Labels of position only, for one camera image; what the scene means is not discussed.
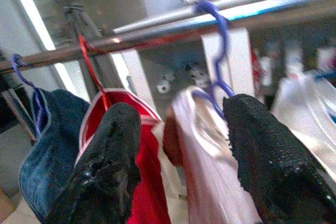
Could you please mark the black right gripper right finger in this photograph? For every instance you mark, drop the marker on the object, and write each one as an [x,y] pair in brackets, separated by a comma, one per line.
[270,161]

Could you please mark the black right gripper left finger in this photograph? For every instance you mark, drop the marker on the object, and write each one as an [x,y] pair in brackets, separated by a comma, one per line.
[110,155]

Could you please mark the red shirt with white trim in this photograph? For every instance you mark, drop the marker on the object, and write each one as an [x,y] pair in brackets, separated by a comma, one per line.
[149,182]

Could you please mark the navy blue shirt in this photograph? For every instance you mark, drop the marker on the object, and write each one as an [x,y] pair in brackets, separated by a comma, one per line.
[52,142]

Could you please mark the pale pink shirt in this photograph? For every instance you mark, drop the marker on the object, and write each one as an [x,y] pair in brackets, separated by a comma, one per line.
[210,155]

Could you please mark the plain white shirt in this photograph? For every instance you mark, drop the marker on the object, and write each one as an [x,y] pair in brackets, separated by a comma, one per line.
[302,108]

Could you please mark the silver clothes rack rail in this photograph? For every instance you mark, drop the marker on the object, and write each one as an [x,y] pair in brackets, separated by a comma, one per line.
[170,17]
[157,39]

